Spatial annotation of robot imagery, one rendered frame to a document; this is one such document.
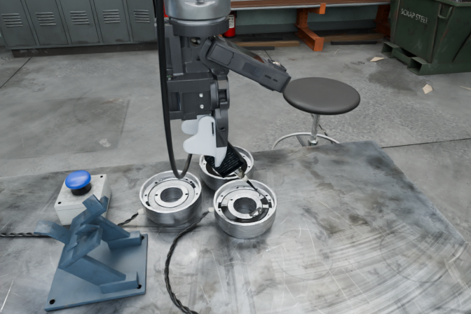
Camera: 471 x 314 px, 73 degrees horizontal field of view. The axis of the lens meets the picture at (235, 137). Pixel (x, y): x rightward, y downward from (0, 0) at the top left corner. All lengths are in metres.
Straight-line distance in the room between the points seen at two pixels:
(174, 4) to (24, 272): 0.44
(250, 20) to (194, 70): 3.98
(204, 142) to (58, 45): 3.65
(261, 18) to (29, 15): 2.58
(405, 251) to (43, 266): 0.55
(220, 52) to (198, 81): 0.04
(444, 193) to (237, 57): 1.81
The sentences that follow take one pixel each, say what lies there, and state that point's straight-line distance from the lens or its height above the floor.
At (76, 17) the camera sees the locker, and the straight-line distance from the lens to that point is 3.89.
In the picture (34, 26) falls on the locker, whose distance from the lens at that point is 4.04.
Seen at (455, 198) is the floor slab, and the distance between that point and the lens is 2.10.
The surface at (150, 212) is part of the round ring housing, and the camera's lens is 0.55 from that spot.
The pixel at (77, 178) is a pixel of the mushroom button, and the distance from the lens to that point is 0.59.
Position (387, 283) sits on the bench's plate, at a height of 0.80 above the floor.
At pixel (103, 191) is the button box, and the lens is 0.60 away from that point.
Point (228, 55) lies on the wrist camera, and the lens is 0.39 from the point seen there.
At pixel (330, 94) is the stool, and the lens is 1.42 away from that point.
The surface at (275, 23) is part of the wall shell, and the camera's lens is 4.46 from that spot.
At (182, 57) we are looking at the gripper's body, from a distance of 0.40.
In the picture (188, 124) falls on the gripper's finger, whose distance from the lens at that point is 0.48.
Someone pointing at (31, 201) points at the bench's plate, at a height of 0.80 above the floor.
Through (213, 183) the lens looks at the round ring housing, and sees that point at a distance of 0.60.
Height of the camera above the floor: 1.22
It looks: 34 degrees down
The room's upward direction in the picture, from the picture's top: straight up
